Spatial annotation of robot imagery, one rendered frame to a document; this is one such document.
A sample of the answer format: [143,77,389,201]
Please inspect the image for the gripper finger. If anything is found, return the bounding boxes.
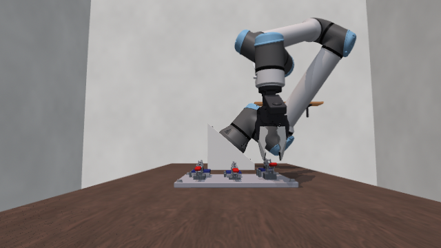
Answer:
[276,115,289,161]
[255,115,268,160]

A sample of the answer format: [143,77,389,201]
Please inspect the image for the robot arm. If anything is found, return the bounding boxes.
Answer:
[219,18,356,156]

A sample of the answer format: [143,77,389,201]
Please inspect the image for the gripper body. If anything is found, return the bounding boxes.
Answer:
[257,85,285,126]

